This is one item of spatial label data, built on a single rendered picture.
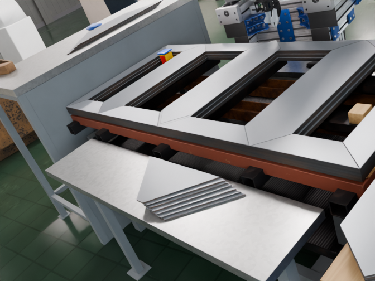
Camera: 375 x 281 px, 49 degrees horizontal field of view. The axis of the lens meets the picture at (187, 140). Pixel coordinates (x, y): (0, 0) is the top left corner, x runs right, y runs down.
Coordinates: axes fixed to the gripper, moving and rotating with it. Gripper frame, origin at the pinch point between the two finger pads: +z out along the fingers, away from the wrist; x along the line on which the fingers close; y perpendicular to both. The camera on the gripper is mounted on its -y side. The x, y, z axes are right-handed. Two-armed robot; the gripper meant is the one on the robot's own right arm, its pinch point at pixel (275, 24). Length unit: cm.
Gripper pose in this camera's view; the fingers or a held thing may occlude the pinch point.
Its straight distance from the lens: 204.8
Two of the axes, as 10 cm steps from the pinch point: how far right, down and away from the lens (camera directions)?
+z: 3.2, 8.2, 4.6
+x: 6.6, 1.5, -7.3
